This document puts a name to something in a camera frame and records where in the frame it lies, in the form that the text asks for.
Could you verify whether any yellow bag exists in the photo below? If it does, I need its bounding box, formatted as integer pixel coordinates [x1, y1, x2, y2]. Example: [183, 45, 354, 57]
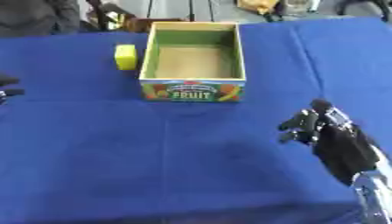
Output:
[235, 0, 285, 16]

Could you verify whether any yellow rectangular block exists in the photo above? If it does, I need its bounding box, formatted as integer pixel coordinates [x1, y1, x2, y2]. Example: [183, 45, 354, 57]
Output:
[113, 44, 140, 71]

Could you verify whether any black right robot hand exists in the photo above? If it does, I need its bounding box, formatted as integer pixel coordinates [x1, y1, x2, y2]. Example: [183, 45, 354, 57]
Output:
[276, 98, 383, 186]

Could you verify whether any person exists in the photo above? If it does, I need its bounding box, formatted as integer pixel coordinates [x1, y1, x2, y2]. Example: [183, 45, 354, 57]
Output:
[0, 0, 83, 38]

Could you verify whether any tan cardboard box green inside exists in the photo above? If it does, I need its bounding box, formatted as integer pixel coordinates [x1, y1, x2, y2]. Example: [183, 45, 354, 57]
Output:
[137, 21, 249, 103]

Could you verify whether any brown wooden chair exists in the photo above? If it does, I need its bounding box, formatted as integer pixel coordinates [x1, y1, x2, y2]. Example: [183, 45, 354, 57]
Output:
[121, 17, 187, 33]

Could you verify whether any black tripod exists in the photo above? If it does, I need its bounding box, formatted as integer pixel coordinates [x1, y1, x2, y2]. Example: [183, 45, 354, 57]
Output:
[145, 0, 218, 23]

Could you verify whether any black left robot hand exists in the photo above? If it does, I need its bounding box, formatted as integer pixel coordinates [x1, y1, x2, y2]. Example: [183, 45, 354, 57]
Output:
[0, 74, 26, 105]

